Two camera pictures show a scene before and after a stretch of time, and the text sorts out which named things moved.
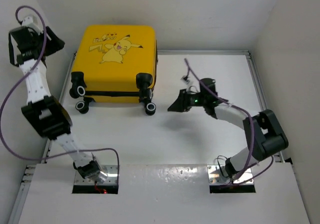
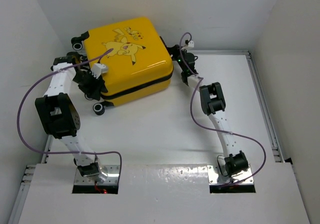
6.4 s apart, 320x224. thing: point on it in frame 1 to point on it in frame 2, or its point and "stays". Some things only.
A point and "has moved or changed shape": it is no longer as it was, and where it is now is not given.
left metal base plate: x=111 y=170 stays
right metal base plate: x=217 y=175 stays
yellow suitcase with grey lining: x=115 y=63 has moved or changed shape
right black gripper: x=181 y=103 to x=176 y=50
